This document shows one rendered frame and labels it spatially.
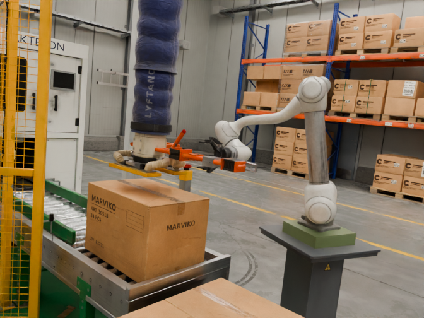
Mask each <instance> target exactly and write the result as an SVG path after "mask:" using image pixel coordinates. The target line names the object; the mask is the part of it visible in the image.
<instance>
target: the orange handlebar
mask: <svg viewBox="0 0 424 318"><path fill-rule="evenodd" d="M172 145H173V143H168V142H167V145H166V148H155V151H157V152H160V153H166V154H169V148H170V147H171V146H172ZM182 157H184V158H189V159H188V160H192V161H197V162H198V161H202V160H203V155H202V154H199V153H188V154H187V153H183V154H182ZM213 164H215V165H221V159H220V160H213ZM237 168H238V169H240V170H243V169H245V168H246V165H245V164H243V165H238V167H237Z"/></svg>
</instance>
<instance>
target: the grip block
mask: <svg viewBox="0 0 424 318"><path fill-rule="evenodd" d="M183 153H187V154H188V153H192V149H186V148H182V147H170V151H169V159H175V160H179V161H191V160H188V159H189V158H184V157H182V154H183Z"/></svg>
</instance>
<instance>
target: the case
mask: <svg viewBox="0 0 424 318"><path fill-rule="evenodd" d="M209 200H210V198H207V197H203V196H200V195H197V194H194V193H191V192H187V191H184V190H182V189H178V188H175V187H172V186H169V185H165V184H162V183H159V182H156V181H154V180H150V179H146V178H142V179H124V180H106V181H96V182H89V183H88V202H87V214H86V236H85V249H87V250H88V251H90V252H91V253H93V254H95V255H96V256H98V257H99V258H101V259H102V260H104V261H105V262H107V263H108V264H110V265H111V266H113V267H115V268H116V269H118V270H119V271H120V272H122V273H124V274H125V275H126V276H128V277H130V278H131V279H133V280H134V281H136V282H137V283H140V282H142V281H146V280H149V279H152V278H156V277H158V276H161V275H164V274H167V273H171V272H173V271H177V270H180V269H183V268H186V267H189V266H192V265H195V264H199V263H201V262H204V253H205V246H206V233H207V226H208V213H209Z"/></svg>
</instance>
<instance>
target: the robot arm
mask: <svg viewBox="0 0 424 318"><path fill-rule="evenodd" d="M330 88H331V83H330V81H329V80H328V79H327V78H326V77H323V76H321V77H316V76H311V77H308V78H305V79H304V80H303V81H302V82H301V83H300V85H299V87H298V94H297V95H296V96H295V97H294V98H293V99H292V101H291V102H290V103H289V104H288V105H287V106H286V107H285V108H284V109H283V110H282V111H280V112H277V113H274V114H264V115H252V116H247V117H243V118H241V119H239V120H237V121H235V122H229V123H228V122H227V121H219V122H218V123H217V124H216V126H215V133H216V136H217V138H218V140H219V141H218V140H217V139H216V138H214V137H212V136H210V137H209V139H205V140H204V141H199V143H209V144H210V145H211V146H212V147H213V149H214V156H215V157H219V158H236V159H240V160H246V161H247V160H248V159H249V158H250V157H251V155H252V152H251V150H250V148H249V147H247V146H245V145H244V144H243V143H241V142H240V140H239V135H240V131H241V129H242V128H243V127H245V126H248V125H258V124H278V123H281V122H284V121H287V120H289V119H291V118H292V117H294V116H296V115H298V114H299V113H301V112H304V116H305V133H306V143H307V161H308V170H309V183H308V184H307V185H306V186H305V189H304V199H305V215H302V216H301V219H303V220H298V221H297V223H298V224H300V225H303V226H306V227H309V228H311V229H313V230H316V231H317V232H325V231H330V230H340V229H341V227H340V226H339V225H336V224H334V223H333V220H334V217H335V216H336V211H337V207H336V200H337V190H336V186H335V185H334V184H333V182H332V181H330V180H329V174H328V164H327V146H326V127H325V117H324V111H325V110H326V108H327V93H328V91H329V90H330ZM214 142H215V143H216V144H217V145H218V146H219V147H217V146H216V145H215V143H214ZM221 145H222V146H223V147H224V148H221ZM197 168H202V169H203V170H206V172H207V173H211V172H212V171H214V170H215V169H216V168H211V167H206V166H201V167H197Z"/></svg>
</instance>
